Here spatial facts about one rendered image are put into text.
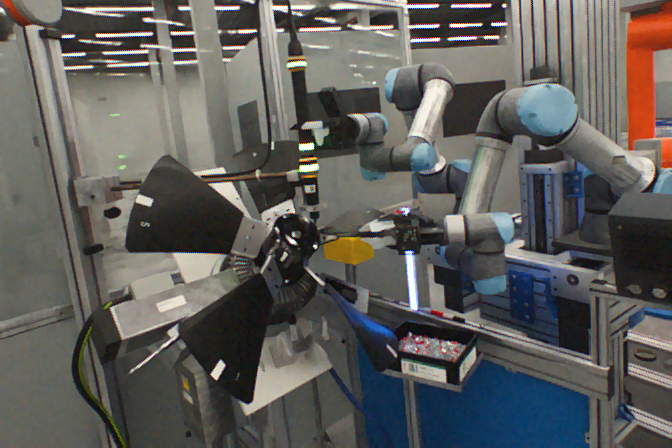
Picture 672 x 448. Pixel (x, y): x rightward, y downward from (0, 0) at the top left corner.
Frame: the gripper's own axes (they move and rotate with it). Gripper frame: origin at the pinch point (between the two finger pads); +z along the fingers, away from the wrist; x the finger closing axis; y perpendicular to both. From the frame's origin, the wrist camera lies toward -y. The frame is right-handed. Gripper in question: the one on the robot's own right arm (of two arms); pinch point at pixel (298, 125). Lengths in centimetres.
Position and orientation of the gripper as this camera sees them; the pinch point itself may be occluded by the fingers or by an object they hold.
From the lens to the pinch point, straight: 113.0
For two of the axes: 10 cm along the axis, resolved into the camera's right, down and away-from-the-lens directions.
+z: -6.2, 1.8, -7.7
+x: -7.8, -0.2, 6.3
